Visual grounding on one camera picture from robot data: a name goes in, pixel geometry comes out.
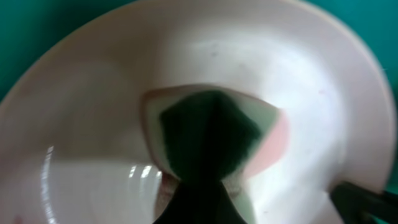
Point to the green and yellow sponge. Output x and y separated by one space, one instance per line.
207 132

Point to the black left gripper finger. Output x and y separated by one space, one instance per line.
206 204

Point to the blue plastic tray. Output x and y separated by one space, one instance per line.
31 31

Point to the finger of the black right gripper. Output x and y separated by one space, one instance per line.
356 205

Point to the white plate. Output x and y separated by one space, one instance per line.
93 109

